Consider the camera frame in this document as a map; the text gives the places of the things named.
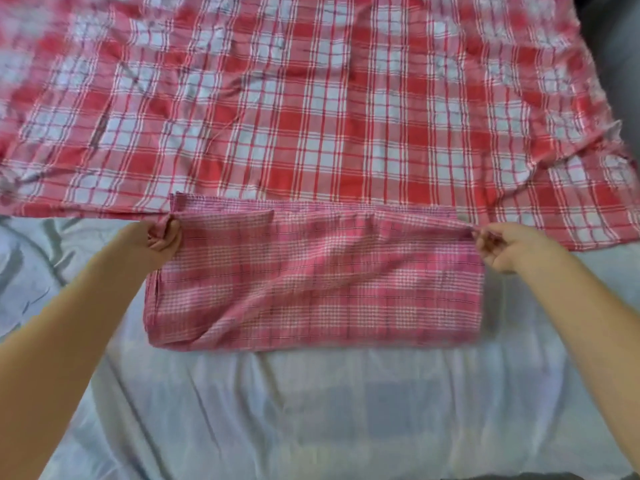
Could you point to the person's left hand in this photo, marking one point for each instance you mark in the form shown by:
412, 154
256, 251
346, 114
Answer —
152, 245

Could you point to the person's right hand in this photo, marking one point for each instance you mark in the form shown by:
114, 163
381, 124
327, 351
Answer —
515, 247

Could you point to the pink gingham sheet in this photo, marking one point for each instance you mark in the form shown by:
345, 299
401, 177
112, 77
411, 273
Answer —
320, 285

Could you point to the red white plaid cloth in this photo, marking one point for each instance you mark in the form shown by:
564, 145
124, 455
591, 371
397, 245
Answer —
320, 95

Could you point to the person's right forearm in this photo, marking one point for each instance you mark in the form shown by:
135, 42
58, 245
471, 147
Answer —
600, 345

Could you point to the person's left forearm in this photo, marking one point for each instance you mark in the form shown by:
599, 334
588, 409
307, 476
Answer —
60, 365

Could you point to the white bed sheet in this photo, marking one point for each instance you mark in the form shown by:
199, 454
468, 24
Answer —
330, 415

